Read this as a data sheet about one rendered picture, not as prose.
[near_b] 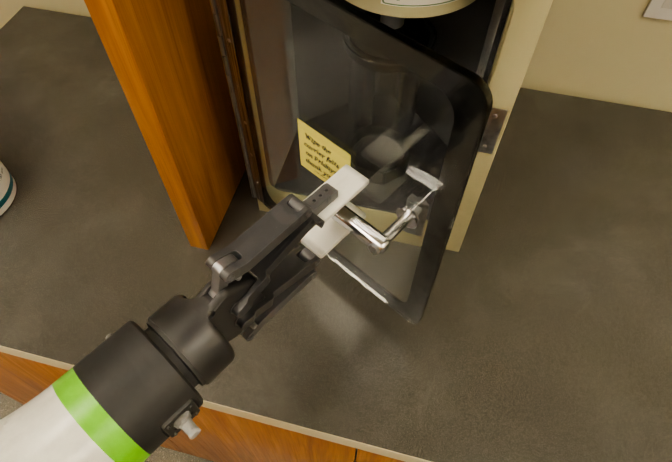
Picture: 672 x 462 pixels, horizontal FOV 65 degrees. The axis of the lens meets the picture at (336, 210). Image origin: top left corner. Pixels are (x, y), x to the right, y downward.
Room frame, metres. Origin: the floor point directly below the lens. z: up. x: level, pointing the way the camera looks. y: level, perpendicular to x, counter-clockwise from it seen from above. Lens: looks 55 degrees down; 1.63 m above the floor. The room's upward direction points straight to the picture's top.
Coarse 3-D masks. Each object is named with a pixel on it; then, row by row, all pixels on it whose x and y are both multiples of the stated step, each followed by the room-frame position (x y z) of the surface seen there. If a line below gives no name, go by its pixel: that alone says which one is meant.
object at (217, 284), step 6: (222, 258) 0.21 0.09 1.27; (228, 258) 0.21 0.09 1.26; (234, 258) 0.21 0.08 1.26; (216, 264) 0.20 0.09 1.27; (222, 264) 0.20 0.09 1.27; (228, 264) 0.20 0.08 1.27; (216, 270) 0.20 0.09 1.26; (216, 276) 0.20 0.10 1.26; (240, 276) 0.20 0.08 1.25; (216, 282) 0.20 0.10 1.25; (222, 282) 0.20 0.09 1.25; (216, 288) 0.19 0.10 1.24; (222, 288) 0.19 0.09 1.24; (210, 294) 0.19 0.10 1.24
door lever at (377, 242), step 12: (336, 216) 0.29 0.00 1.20; (348, 216) 0.29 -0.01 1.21; (408, 216) 0.29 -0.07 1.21; (348, 228) 0.28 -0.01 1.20; (360, 228) 0.27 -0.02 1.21; (372, 228) 0.27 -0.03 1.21; (396, 228) 0.28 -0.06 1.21; (372, 240) 0.26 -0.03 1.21; (384, 240) 0.26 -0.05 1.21; (372, 252) 0.26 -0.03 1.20
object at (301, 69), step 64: (256, 0) 0.43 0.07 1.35; (320, 0) 0.37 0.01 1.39; (256, 64) 0.44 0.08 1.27; (320, 64) 0.37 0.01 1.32; (384, 64) 0.32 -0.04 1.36; (448, 64) 0.29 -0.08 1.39; (256, 128) 0.45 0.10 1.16; (320, 128) 0.37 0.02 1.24; (384, 128) 0.32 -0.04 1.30; (448, 128) 0.28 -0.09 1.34; (384, 192) 0.31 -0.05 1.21; (448, 192) 0.27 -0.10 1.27; (384, 256) 0.31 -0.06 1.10
